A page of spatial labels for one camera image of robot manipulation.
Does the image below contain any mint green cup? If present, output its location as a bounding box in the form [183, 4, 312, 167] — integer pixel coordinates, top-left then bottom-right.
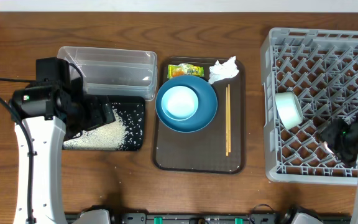
[275, 92, 303, 129]

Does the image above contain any light blue bowl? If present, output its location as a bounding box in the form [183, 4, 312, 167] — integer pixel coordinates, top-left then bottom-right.
[161, 86, 199, 121]

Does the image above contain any white pink cup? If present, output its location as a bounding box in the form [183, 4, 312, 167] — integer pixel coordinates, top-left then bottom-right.
[320, 141, 334, 154]

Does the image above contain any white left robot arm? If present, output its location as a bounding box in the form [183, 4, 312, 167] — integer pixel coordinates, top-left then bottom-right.
[10, 81, 114, 223]

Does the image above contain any grey dishwasher rack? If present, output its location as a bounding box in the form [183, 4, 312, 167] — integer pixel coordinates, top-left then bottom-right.
[260, 28, 358, 185]

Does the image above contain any white rice pile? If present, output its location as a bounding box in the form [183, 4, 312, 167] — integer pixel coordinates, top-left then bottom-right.
[62, 102, 145, 151]

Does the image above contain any clear plastic bin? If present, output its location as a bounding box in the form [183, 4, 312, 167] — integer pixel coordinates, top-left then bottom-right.
[57, 46, 158, 101]

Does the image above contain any black rectangular tray bin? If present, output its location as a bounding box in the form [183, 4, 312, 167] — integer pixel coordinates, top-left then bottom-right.
[61, 94, 147, 152]

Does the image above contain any yellow green snack wrapper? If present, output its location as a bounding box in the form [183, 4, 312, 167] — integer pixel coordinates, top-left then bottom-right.
[167, 63, 204, 79]

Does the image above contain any right wooden chopstick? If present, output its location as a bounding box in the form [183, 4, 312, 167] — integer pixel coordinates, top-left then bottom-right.
[227, 84, 231, 153]

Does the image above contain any wooden chopstick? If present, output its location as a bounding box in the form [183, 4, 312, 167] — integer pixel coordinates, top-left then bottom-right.
[227, 84, 231, 153]
[225, 87, 229, 157]

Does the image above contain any dark blue plate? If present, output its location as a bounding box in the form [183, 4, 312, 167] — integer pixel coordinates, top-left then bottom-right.
[155, 75, 218, 133]

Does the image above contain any dark brown serving tray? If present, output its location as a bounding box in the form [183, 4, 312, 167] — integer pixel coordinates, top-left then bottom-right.
[152, 57, 246, 174]

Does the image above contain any left wooden chopstick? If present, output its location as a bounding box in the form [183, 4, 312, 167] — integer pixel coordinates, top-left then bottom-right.
[225, 87, 229, 157]

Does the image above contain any crumpled white napkin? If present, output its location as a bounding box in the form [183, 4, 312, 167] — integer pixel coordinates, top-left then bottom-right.
[208, 56, 239, 85]

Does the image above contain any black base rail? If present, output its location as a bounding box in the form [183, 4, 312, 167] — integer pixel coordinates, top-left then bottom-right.
[65, 205, 352, 224]

